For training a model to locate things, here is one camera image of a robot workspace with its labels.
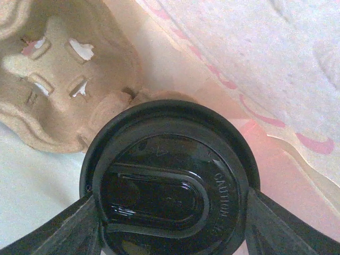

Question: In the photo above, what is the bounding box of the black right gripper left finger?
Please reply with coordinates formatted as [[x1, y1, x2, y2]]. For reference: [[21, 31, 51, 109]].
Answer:
[[1, 195, 101, 254]]

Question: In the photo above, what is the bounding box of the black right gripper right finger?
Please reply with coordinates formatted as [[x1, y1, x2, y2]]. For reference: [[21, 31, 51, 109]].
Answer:
[[245, 188, 339, 254]]

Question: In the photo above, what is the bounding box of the black cup lid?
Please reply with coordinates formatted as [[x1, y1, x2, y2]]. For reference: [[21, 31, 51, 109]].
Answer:
[[79, 100, 260, 254]]

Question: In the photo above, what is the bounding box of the cream cakes paper bag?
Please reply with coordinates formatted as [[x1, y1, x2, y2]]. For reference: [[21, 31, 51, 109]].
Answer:
[[0, 0, 340, 255]]

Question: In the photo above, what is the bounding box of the brown pulp cup carrier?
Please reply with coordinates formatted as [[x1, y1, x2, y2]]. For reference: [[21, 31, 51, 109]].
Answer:
[[1, 1, 190, 153]]

